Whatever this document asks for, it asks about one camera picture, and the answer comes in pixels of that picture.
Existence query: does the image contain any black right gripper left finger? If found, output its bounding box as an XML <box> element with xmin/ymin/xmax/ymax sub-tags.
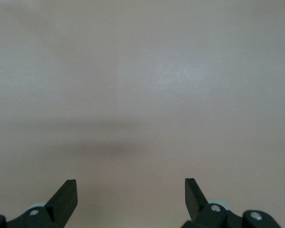
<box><xmin>7</xmin><ymin>179</ymin><xmax>78</xmax><ymax>228</ymax></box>

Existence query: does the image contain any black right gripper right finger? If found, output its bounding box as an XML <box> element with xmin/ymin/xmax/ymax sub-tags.
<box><xmin>181</xmin><ymin>177</ymin><xmax>229</xmax><ymax>228</ymax></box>

